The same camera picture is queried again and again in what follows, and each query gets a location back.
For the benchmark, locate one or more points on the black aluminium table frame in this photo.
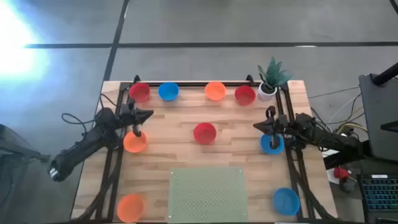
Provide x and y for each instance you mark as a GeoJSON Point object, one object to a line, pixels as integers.
{"type": "Point", "coordinates": [189, 84]}

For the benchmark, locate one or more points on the black diagonal pole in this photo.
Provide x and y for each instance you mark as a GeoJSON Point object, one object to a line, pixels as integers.
{"type": "Point", "coordinates": [387, 74]}

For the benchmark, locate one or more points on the dark grey side table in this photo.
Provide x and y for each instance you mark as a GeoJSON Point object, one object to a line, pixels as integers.
{"type": "Point", "coordinates": [377, 118]}

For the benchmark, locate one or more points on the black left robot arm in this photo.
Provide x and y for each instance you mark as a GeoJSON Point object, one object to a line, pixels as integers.
{"type": "Point", "coordinates": [90, 140]}

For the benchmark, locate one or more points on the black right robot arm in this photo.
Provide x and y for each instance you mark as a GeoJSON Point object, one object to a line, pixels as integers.
{"type": "Point", "coordinates": [335, 143]}

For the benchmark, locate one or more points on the blue plastic mini bowl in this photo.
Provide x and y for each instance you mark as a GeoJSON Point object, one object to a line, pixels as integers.
{"type": "Point", "coordinates": [265, 147]}
{"type": "Point", "coordinates": [286, 201]}
{"type": "Point", "coordinates": [168, 91]}

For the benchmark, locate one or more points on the orange plastic mini bowl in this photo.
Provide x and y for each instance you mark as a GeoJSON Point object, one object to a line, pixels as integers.
{"type": "Point", "coordinates": [215, 91]}
{"type": "Point", "coordinates": [133, 145]}
{"type": "Point", "coordinates": [130, 208]}

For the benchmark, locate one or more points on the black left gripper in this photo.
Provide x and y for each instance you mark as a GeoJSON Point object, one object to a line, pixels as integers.
{"type": "Point", "coordinates": [127, 116]}

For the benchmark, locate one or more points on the small red object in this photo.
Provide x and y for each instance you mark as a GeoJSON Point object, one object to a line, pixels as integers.
{"type": "Point", "coordinates": [340, 172]}

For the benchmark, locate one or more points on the red plastic mini bowl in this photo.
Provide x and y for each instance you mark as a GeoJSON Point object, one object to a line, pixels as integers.
{"type": "Point", "coordinates": [139, 92]}
{"type": "Point", "coordinates": [205, 133]}
{"type": "Point", "coordinates": [245, 95]}

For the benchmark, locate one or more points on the laptop keyboard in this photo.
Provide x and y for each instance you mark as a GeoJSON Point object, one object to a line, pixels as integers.
{"type": "Point", "coordinates": [381, 194]}

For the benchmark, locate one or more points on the black stand bar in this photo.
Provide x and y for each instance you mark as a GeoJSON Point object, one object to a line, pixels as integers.
{"type": "Point", "coordinates": [332, 162]}

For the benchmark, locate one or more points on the green plant in white pot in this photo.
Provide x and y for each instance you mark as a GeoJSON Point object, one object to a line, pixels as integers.
{"type": "Point", "coordinates": [266, 93]}

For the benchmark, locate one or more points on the white paper sheet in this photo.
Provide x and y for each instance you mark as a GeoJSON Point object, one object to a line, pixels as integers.
{"type": "Point", "coordinates": [330, 179]}

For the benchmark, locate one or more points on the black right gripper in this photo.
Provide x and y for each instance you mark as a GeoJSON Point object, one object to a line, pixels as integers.
{"type": "Point", "coordinates": [281, 124]}

